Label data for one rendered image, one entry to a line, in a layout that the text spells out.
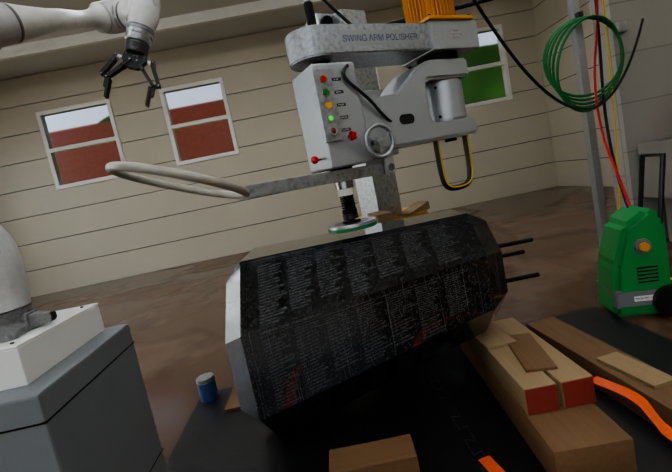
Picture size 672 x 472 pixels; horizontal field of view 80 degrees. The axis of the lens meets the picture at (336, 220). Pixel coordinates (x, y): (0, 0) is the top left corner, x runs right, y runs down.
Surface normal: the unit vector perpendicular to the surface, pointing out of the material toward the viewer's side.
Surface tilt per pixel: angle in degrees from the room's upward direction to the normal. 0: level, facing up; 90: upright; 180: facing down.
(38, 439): 90
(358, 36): 90
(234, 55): 90
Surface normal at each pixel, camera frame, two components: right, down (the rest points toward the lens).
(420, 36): 0.46, 0.00
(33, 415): 0.07, 0.09
